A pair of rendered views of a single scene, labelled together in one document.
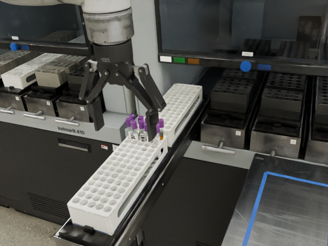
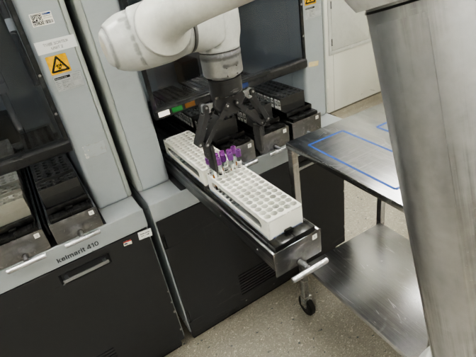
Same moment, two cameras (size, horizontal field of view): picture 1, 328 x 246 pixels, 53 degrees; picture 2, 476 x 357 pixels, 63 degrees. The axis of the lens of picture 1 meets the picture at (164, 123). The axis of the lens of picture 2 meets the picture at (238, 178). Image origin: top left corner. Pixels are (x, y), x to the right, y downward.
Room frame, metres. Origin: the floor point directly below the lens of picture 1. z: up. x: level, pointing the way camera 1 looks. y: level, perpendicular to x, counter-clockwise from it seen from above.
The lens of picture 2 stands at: (0.10, 0.77, 1.40)
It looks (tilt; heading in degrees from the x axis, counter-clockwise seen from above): 31 degrees down; 308
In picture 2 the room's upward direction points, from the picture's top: 10 degrees counter-clockwise
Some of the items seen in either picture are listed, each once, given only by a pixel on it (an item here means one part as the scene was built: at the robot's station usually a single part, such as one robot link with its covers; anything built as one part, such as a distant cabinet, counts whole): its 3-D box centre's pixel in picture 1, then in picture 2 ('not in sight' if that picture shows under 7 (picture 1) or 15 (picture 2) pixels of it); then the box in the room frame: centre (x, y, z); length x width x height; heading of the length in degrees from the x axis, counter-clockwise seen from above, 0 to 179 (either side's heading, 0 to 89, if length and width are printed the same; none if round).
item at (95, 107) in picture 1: (97, 114); (212, 156); (0.66, 0.15, 0.97); 0.03 x 0.01 x 0.07; 155
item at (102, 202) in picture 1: (124, 175); (251, 197); (0.60, 0.10, 0.83); 0.30 x 0.10 x 0.06; 155
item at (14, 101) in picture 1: (59, 70); not in sight; (1.48, 0.47, 0.78); 0.73 x 0.14 x 0.09; 155
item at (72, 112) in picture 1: (115, 76); (57, 180); (1.35, 0.20, 0.78); 0.73 x 0.14 x 0.09; 155
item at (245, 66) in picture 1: (245, 66); not in sight; (0.86, -0.24, 0.98); 0.03 x 0.01 x 0.03; 65
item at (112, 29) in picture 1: (109, 25); (221, 62); (0.63, 0.09, 1.18); 0.09 x 0.09 x 0.06
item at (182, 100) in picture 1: (173, 112); (196, 156); (0.89, -0.03, 0.83); 0.30 x 0.10 x 0.06; 155
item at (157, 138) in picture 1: (157, 143); (239, 167); (0.68, 0.02, 0.86); 0.02 x 0.02 x 0.11
